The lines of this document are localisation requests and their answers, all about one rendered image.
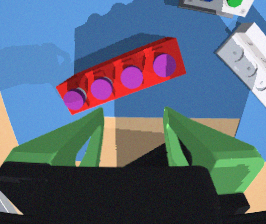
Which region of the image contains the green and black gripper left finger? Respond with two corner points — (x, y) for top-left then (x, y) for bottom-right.
(2, 107), (105, 167)

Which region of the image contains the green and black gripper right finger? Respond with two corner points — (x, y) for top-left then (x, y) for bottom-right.
(163, 106), (265, 195)

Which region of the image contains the blue bench mat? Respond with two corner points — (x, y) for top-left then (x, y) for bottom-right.
(0, 0), (266, 162)

